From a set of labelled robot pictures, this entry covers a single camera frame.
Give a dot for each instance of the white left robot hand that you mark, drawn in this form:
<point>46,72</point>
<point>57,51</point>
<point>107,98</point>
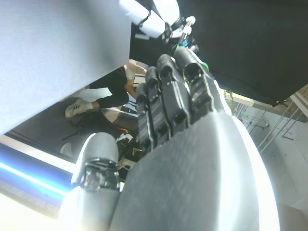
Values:
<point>192,173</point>

